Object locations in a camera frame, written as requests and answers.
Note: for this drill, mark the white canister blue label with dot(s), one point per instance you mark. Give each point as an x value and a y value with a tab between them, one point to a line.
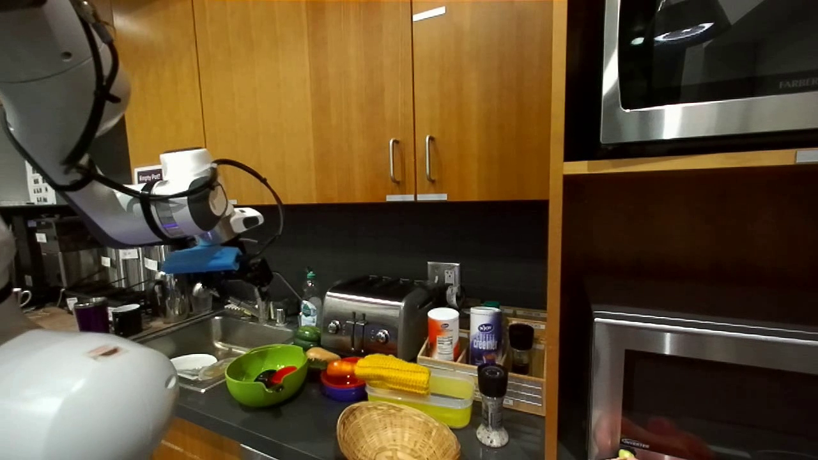
484	332

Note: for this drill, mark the yellow-green plastic container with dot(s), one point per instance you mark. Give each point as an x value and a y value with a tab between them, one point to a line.
448	404

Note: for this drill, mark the steel built-in microwave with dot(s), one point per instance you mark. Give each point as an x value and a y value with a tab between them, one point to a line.
706	73

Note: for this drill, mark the green toy bell pepper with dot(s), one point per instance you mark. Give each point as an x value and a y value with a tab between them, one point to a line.
306	339

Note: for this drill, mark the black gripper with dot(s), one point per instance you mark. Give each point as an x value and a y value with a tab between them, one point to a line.
255	269

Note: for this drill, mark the wicker basket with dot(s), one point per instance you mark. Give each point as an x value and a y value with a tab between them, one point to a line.
397	435

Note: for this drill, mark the green plastic bowl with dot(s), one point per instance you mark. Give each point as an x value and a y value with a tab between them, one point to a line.
255	394

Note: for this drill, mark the small white dish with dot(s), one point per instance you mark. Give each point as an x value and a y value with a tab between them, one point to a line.
195	366

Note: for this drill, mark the dish soap bottle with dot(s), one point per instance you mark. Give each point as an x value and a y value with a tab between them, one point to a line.
310	308

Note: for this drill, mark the black mug white rim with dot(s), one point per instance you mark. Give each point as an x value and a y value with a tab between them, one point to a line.
125	321

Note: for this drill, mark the wooden cabinet door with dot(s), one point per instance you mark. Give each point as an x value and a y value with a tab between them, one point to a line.
482	92
306	92
162	78

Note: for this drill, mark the red toy vegetable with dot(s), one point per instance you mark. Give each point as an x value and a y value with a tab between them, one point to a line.
285	373

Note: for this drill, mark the beige toy potato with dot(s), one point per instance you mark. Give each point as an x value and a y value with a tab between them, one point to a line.
323	355

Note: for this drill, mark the stainless steel sink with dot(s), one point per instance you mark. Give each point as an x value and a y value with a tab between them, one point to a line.
181	335

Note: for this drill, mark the red bowl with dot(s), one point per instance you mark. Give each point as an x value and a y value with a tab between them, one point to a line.
343	372

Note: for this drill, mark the black pepper grinder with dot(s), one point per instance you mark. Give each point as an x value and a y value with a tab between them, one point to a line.
492	400

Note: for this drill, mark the white canister red label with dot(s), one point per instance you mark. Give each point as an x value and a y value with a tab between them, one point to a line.
443	332

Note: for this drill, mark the wall power outlet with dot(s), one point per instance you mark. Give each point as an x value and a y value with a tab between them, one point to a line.
443	276

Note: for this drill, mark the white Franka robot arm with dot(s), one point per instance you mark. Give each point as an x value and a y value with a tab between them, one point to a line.
76	214

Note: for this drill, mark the wooden crate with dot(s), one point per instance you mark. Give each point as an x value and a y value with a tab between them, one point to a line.
525	387

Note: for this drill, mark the dark spice jar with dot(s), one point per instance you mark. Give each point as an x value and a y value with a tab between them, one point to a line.
519	345

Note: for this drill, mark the steel countertop oven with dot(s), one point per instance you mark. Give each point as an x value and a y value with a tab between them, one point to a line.
706	384

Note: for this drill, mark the silver toaster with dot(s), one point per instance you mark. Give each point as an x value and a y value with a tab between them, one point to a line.
373	321

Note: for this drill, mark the white wall panel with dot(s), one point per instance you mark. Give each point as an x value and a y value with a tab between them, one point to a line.
39	189

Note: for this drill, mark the dark purple mug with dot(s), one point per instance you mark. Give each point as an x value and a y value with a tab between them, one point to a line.
92	318

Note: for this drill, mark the blue bowl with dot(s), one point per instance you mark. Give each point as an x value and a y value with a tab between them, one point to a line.
343	394

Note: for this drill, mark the metal kitchen faucet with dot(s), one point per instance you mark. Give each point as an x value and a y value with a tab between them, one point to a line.
202	298

